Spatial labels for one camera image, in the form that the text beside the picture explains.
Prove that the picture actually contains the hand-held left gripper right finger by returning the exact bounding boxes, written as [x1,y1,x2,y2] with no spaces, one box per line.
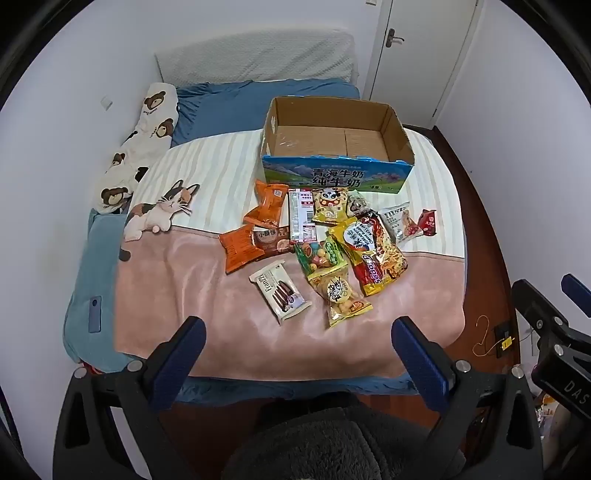
[392,316,543,480]

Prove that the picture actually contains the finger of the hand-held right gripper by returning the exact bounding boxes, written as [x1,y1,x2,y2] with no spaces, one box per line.
[512,279,570,332]
[561,274,591,319]

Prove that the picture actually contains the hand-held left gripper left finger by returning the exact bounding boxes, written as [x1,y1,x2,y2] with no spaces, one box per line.
[53,316,207,480]

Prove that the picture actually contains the clear yellow cookie packet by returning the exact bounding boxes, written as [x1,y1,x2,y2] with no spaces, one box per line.
[308,270,374,328]

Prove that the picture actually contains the yellow and red noodle packet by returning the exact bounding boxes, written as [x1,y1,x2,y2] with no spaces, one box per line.
[328,217,393,297]

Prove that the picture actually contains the white chocolate wafer packet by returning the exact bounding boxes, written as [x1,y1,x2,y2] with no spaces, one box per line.
[249,261,311,326]

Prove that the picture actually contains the clear crispy noodle packet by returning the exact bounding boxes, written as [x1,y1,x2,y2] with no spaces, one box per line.
[365,212,409,280]

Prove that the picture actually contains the orange and brown cake packet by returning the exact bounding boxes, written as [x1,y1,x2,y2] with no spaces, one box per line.
[218,224,296,275]

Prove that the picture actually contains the white nut bar packet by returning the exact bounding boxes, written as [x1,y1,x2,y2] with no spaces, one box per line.
[379,202,423,244]

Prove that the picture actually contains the green candy ball packet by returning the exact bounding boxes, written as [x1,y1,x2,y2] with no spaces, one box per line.
[294,237,348,280]

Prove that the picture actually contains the orange snack packet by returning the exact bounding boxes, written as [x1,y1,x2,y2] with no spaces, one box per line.
[243,180,289,230]

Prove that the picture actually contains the small clear dark packet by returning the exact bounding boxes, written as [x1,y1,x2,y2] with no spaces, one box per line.
[346,191,372,217]

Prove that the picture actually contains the long red and white packet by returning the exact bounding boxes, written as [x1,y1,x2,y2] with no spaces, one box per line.
[288,188,317,244]

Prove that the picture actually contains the yellow panda print packet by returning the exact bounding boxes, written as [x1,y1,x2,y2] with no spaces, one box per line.
[311,187,349,225]

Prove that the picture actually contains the cardboard box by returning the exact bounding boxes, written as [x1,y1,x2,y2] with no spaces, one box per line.
[261,95,415,192]

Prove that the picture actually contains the black socket with yellow plug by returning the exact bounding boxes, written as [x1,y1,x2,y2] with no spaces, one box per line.
[494,324,515,360]

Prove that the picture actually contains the dark fluffy pants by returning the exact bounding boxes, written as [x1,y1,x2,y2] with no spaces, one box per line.
[222,392,467,480]

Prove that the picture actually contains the light blue blanket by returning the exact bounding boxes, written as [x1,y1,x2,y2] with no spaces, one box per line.
[62,210,134,374]

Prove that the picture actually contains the bear print pillow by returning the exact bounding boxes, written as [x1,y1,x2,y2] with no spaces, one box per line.
[90,82,180,215]

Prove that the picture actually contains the white door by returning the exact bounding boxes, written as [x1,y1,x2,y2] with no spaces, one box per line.
[369,0,476,116]

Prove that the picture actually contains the grey textured pillow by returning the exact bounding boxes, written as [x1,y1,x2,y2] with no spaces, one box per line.
[154,28,361,88]

